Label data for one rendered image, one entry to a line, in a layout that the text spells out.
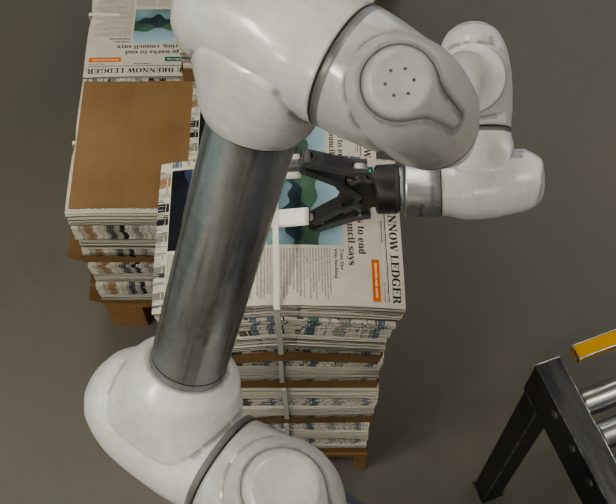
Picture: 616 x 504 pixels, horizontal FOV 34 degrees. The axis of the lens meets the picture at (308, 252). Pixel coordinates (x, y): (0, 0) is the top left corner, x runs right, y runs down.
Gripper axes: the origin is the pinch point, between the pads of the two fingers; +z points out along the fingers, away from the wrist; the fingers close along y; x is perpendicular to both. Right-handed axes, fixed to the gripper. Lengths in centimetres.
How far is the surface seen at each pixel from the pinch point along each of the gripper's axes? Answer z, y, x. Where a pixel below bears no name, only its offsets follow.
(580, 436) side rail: -50, 42, -26
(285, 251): -1.7, 10.6, -4.2
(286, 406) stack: 4, 68, -10
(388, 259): -18.0, 13.6, -4.9
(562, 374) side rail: -48, 42, -15
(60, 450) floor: 67, 113, -4
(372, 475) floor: -12, 119, -11
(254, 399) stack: 11, 65, -9
